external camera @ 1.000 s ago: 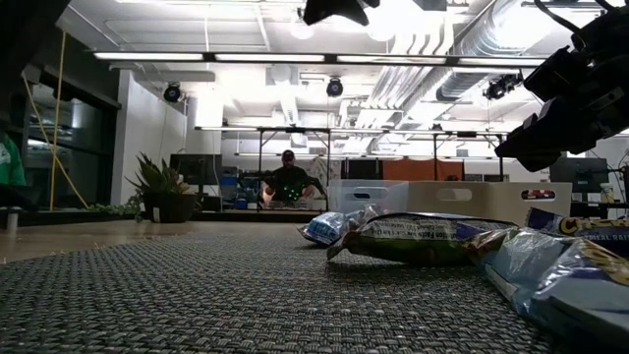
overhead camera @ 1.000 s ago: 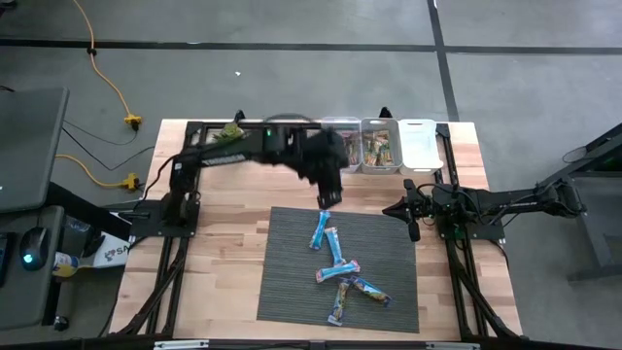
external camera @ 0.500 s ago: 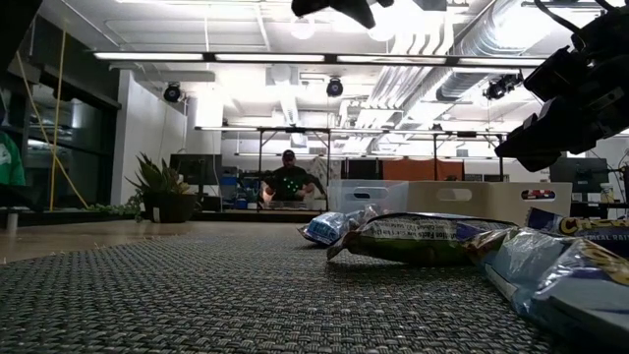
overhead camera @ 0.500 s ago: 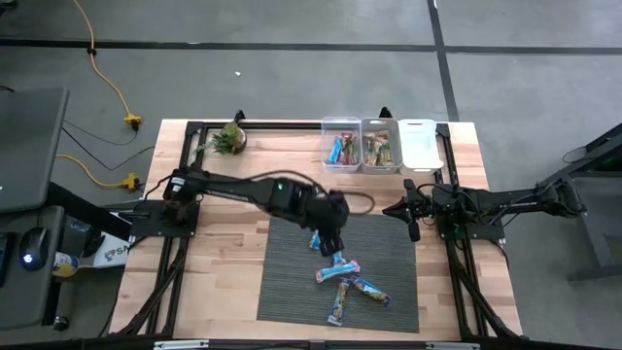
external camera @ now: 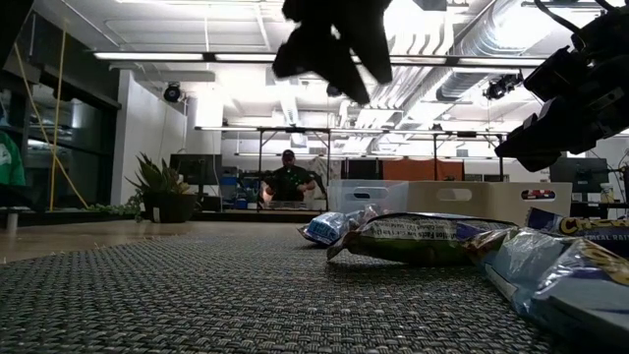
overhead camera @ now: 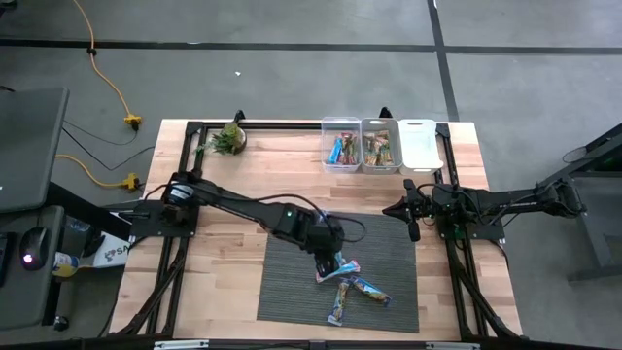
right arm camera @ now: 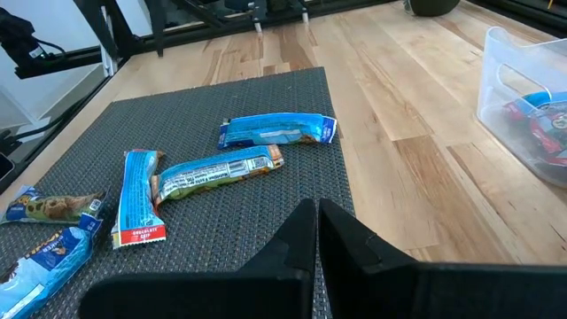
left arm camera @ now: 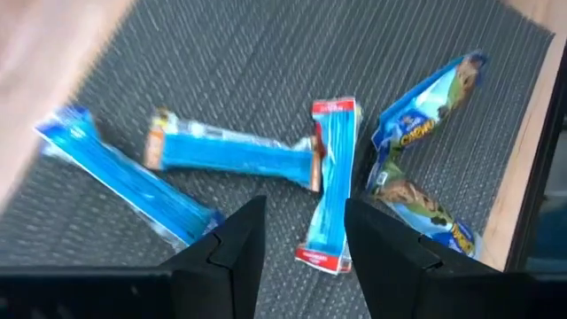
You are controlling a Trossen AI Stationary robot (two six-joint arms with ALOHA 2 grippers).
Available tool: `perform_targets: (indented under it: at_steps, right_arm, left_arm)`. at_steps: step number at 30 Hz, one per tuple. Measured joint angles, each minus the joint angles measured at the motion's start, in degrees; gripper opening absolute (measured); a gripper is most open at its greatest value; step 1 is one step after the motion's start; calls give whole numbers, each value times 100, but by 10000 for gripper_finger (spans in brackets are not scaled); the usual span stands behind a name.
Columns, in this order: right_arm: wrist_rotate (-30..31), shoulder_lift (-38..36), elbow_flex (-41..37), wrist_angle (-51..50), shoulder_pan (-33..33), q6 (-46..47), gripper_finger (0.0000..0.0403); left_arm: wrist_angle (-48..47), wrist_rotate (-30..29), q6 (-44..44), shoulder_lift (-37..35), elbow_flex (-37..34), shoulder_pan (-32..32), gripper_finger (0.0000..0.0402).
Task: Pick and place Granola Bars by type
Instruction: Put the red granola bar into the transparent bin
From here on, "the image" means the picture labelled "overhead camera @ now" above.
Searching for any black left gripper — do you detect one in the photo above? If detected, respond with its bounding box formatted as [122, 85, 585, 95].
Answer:
[310, 240, 347, 282]

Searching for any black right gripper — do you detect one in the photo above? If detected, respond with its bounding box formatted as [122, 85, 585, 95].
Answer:
[382, 178, 437, 243]

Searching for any dark blue oatmeal raisin bar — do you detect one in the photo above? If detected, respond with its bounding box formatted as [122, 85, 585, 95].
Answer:
[350, 275, 393, 308]
[327, 279, 352, 327]

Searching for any grey woven placemat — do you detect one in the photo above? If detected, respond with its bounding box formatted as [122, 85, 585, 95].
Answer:
[256, 211, 421, 335]

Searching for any white plastic bin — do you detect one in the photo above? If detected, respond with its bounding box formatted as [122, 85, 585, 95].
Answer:
[397, 118, 445, 177]

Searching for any middle clear plastic bin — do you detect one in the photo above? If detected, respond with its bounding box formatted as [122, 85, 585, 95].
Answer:
[359, 117, 404, 176]

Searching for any clear plastic bin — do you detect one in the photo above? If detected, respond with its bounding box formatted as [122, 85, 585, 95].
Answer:
[320, 116, 363, 175]
[359, 117, 404, 176]

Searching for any potted succulent plant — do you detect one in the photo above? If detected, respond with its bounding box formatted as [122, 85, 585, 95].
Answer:
[196, 122, 248, 157]

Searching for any white printed box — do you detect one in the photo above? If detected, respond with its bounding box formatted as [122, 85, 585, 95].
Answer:
[90, 231, 132, 270]

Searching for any plastic bottle yellow label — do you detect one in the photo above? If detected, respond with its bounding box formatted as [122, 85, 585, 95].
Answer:
[51, 251, 83, 279]

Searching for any black computer mouse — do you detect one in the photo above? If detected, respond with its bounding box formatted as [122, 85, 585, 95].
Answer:
[17, 226, 50, 271]

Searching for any grey desk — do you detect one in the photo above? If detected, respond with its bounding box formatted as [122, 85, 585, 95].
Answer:
[0, 203, 67, 332]

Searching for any dark grey monitor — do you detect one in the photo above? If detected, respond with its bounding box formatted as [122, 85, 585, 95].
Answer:
[0, 87, 70, 215]

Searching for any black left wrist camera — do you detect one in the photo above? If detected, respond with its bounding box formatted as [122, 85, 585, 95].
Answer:
[305, 218, 344, 249]

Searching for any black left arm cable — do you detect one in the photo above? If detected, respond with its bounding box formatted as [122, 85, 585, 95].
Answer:
[315, 211, 368, 244]

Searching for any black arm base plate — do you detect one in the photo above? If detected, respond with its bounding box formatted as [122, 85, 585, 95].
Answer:
[129, 199, 200, 238]
[436, 213, 506, 242]

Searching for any silver metal bracket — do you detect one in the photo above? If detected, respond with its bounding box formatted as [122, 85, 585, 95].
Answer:
[154, 339, 210, 350]
[426, 341, 481, 350]

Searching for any yellow extension cable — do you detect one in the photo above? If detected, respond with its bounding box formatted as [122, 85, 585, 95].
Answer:
[55, 154, 142, 192]
[71, 0, 143, 128]

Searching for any black floor cable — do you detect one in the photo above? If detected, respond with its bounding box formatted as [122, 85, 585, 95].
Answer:
[61, 120, 157, 172]

